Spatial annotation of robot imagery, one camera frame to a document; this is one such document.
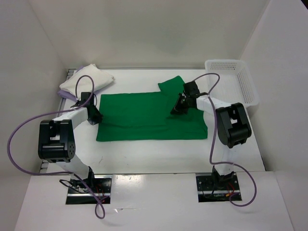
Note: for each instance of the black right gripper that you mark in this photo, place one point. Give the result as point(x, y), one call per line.
point(177, 109)

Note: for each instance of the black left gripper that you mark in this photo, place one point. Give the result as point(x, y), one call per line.
point(97, 119)

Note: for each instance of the green t shirt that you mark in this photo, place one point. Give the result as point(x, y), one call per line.
point(147, 116)

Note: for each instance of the purple t shirt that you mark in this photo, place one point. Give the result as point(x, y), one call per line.
point(65, 94)

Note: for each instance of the white t shirt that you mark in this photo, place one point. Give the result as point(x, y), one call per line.
point(82, 80)

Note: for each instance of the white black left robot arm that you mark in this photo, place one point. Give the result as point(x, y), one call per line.
point(56, 142)

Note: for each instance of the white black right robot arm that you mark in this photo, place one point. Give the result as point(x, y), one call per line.
point(232, 127)

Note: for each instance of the white plastic laundry basket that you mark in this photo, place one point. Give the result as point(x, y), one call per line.
point(235, 84)

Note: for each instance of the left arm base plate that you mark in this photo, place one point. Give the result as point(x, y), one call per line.
point(78, 194)

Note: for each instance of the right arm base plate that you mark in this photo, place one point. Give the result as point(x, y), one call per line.
point(208, 191)

